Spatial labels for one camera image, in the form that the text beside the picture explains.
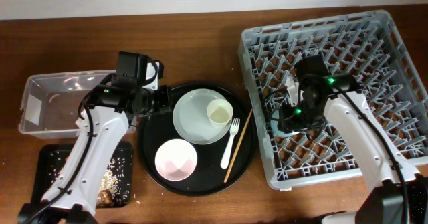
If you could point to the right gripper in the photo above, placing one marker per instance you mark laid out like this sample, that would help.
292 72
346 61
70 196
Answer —
293 124

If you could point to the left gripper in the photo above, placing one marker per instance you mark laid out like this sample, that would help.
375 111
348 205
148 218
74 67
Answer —
164 91

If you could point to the food scraps and rice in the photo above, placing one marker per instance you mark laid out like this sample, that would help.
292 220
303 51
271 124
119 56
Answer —
115 186

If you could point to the light blue cup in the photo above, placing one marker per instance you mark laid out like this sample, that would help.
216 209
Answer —
279 131

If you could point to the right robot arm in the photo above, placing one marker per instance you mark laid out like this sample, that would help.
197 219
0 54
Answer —
398 191

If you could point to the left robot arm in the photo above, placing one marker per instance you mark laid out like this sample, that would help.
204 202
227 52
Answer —
106 113

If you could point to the grey dishwasher rack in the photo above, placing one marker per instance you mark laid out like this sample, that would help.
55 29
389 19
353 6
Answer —
366 45

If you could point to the light grey plate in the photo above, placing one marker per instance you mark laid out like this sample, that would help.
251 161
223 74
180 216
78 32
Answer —
190 117

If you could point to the white cup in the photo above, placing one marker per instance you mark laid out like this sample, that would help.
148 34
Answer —
219 112

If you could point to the round black serving tray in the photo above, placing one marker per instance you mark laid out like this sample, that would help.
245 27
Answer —
208 175

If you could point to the wooden chopstick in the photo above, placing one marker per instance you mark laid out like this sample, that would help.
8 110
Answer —
238 147

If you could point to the white plastic fork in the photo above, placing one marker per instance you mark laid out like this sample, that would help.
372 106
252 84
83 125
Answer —
234 128

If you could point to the clear plastic bin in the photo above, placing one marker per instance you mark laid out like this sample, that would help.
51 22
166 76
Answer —
50 103

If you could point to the black rectangular tray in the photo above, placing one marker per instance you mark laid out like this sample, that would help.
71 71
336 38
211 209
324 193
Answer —
41 172

